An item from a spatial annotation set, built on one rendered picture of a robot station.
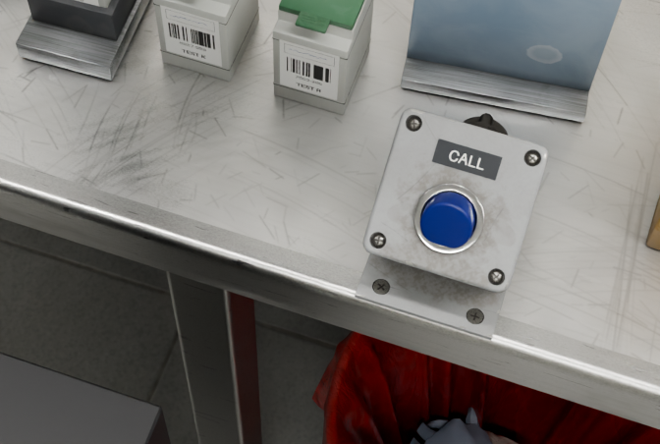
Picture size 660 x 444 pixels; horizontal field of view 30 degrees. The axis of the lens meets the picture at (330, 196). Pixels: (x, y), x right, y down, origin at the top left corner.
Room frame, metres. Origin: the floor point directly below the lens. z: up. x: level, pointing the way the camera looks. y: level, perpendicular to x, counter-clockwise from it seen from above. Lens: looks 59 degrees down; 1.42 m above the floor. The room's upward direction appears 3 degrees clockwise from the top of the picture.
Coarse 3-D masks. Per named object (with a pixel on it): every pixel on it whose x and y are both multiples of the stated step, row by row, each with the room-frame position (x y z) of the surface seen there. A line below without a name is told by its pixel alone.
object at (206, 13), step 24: (168, 0) 0.40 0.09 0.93; (192, 0) 0.40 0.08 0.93; (216, 0) 0.40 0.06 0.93; (240, 0) 0.41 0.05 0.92; (168, 24) 0.40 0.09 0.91; (192, 24) 0.40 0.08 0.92; (216, 24) 0.39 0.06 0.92; (240, 24) 0.41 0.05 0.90; (168, 48) 0.40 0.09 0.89; (192, 48) 0.40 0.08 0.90; (216, 48) 0.39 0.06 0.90; (240, 48) 0.41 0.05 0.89; (216, 72) 0.39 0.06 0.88
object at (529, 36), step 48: (432, 0) 0.41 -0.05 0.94; (480, 0) 0.40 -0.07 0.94; (528, 0) 0.40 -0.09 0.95; (576, 0) 0.40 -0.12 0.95; (432, 48) 0.41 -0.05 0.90; (480, 48) 0.40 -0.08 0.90; (528, 48) 0.40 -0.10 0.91; (576, 48) 0.39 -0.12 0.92; (480, 96) 0.39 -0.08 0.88; (528, 96) 0.39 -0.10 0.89; (576, 96) 0.39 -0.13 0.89
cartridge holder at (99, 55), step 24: (48, 0) 0.41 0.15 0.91; (72, 0) 0.41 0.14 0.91; (120, 0) 0.42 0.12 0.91; (144, 0) 0.44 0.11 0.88; (48, 24) 0.42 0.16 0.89; (72, 24) 0.41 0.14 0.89; (96, 24) 0.41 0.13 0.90; (120, 24) 0.41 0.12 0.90; (24, 48) 0.40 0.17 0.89; (48, 48) 0.40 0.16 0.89; (72, 48) 0.40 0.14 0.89; (96, 48) 0.40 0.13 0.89; (120, 48) 0.40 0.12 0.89; (96, 72) 0.39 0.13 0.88
